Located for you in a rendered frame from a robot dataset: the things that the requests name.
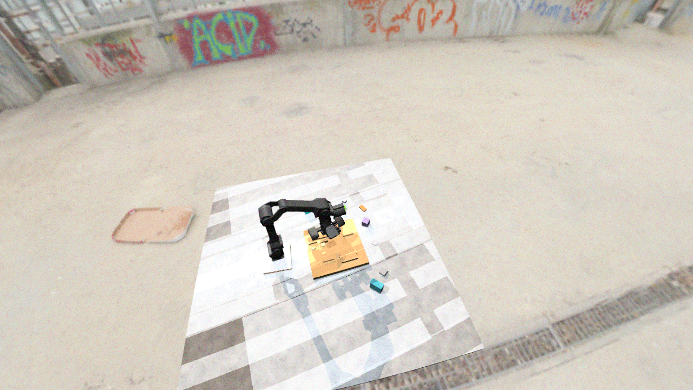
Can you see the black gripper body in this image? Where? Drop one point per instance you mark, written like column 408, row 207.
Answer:
column 313, row 233

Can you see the teal block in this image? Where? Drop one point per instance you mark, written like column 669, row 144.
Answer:
column 376, row 285

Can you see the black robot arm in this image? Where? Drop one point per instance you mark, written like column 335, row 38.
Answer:
column 320, row 207

